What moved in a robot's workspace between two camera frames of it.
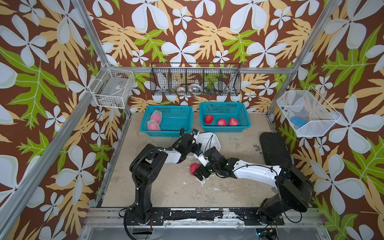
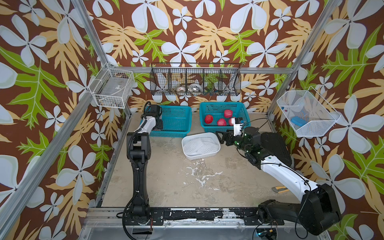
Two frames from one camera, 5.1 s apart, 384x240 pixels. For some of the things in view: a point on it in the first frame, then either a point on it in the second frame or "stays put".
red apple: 221,122 stays put
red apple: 208,119 stays put
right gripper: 202,169 -> 225,136
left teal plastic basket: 167,120 stays put
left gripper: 196,148 -> 160,126
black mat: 274,149 stays put
